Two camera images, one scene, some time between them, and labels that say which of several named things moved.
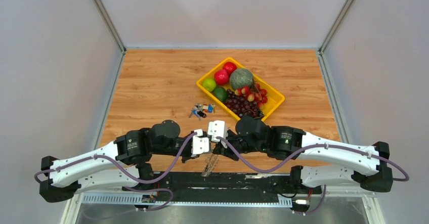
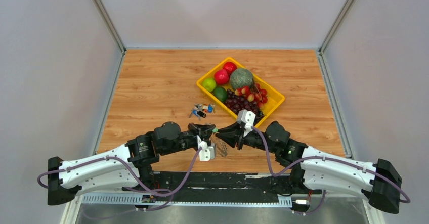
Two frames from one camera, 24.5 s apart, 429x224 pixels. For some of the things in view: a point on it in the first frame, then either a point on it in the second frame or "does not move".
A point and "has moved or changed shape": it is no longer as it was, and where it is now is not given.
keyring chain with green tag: [211, 162] has moved or changed shape
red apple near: [221, 77] does not move
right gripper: [219, 148] → [229, 134]
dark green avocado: [221, 93] does not move
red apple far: [229, 67] does not move
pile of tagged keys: [200, 109] does not move
